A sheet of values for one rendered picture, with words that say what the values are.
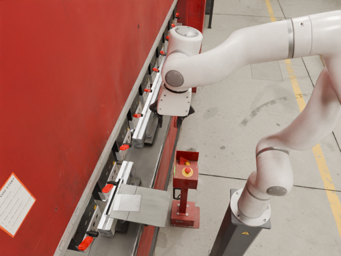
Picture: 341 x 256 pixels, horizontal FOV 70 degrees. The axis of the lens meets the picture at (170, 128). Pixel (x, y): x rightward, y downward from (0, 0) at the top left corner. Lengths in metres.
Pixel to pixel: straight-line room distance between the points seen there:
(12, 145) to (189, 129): 2.48
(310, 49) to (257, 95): 2.93
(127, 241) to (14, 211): 0.80
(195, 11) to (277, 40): 2.28
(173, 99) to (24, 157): 0.41
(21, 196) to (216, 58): 0.51
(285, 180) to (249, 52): 0.46
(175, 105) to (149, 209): 0.63
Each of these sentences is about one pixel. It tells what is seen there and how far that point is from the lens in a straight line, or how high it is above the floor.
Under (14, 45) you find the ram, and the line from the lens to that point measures 0.54.
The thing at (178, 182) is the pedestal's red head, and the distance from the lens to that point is 1.61.
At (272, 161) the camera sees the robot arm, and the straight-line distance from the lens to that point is 0.93.
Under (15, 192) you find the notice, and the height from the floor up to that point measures 1.68.
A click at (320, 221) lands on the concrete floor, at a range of 2.64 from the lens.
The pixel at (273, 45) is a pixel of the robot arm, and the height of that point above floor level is 1.84.
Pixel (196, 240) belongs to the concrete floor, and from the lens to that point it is 2.24.
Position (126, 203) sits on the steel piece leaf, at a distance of 1.26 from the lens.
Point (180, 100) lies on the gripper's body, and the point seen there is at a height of 1.64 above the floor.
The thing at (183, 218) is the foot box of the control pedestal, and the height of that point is 0.12.
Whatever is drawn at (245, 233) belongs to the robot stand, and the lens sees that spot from 1.37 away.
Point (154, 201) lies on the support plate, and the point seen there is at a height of 1.00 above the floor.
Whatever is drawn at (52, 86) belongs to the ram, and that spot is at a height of 1.78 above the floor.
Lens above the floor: 2.12
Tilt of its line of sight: 47 degrees down
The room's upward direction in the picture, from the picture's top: straight up
